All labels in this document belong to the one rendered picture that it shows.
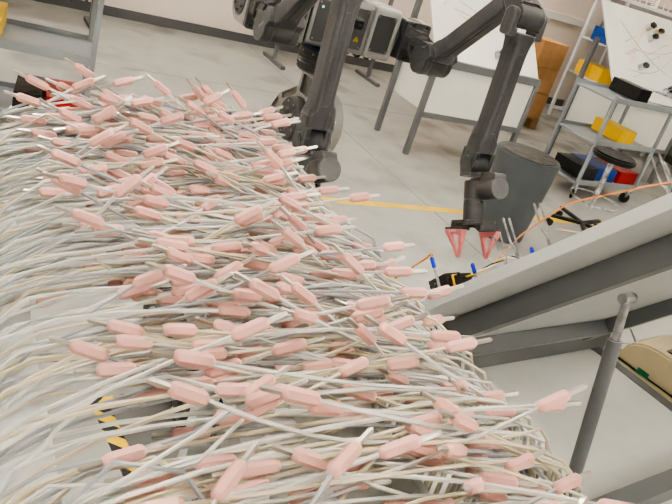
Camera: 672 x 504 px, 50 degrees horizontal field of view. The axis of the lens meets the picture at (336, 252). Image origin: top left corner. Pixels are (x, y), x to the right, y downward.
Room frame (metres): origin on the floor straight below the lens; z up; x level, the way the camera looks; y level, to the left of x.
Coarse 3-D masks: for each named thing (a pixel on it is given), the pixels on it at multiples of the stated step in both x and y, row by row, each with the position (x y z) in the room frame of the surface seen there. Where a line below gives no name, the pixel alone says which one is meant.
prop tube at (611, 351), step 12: (612, 348) 0.96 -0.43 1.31; (600, 360) 0.97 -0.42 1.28; (612, 360) 0.95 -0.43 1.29; (600, 372) 0.95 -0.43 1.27; (612, 372) 0.95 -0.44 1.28; (600, 384) 0.95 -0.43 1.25; (600, 396) 0.94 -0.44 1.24; (588, 408) 0.94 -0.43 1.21; (600, 408) 0.94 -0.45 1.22; (588, 420) 0.94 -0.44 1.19; (588, 432) 0.93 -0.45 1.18; (576, 444) 0.94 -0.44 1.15; (588, 444) 0.93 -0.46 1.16; (576, 456) 0.93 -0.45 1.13; (576, 468) 0.92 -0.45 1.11
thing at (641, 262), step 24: (600, 264) 1.00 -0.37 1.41; (624, 264) 0.98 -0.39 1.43; (648, 264) 0.95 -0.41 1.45; (552, 288) 1.04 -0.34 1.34; (576, 288) 1.01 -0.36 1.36; (600, 288) 0.99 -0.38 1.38; (480, 312) 1.12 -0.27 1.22; (504, 312) 1.09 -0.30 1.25; (528, 312) 1.06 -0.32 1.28; (648, 312) 1.78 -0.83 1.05; (480, 336) 1.52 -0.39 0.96; (504, 336) 1.57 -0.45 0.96; (528, 336) 1.62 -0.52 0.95; (552, 336) 1.68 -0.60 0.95; (576, 336) 1.74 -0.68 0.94
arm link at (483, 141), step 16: (512, 16) 1.88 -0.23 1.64; (512, 32) 1.87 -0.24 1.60; (528, 32) 1.94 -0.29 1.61; (512, 48) 1.88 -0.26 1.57; (528, 48) 1.90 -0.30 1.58; (512, 64) 1.88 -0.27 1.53; (496, 80) 1.90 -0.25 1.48; (512, 80) 1.89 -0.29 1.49; (496, 96) 1.88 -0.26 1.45; (496, 112) 1.88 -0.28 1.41; (480, 128) 1.89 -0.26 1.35; (496, 128) 1.88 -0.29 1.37; (480, 144) 1.86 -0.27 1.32; (496, 144) 1.89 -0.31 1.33; (480, 160) 1.87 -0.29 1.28
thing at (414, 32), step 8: (408, 24) 2.26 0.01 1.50; (416, 24) 2.27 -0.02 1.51; (424, 24) 2.30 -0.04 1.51; (408, 32) 2.26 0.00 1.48; (416, 32) 2.25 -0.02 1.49; (424, 32) 2.28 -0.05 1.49; (400, 40) 2.27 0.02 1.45; (408, 40) 2.24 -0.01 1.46; (416, 40) 2.23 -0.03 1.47; (424, 40) 2.22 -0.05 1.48; (400, 48) 2.26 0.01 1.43; (408, 48) 2.23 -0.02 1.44; (400, 56) 2.28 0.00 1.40; (408, 56) 2.25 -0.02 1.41
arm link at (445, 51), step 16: (496, 0) 1.99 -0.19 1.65; (512, 0) 1.92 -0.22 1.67; (528, 0) 1.94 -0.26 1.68; (480, 16) 2.02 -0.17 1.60; (496, 16) 1.98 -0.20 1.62; (528, 16) 1.88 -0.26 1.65; (544, 16) 1.92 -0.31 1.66; (464, 32) 2.06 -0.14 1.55; (480, 32) 2.03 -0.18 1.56; (416, 48) 2.18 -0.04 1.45; (432, 48) 2.13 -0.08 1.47; (448, 48) 2.09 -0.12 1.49; (464, 48) 2.09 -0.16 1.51; (416, 64) 2.15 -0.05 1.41; (448, 64) 2.15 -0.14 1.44
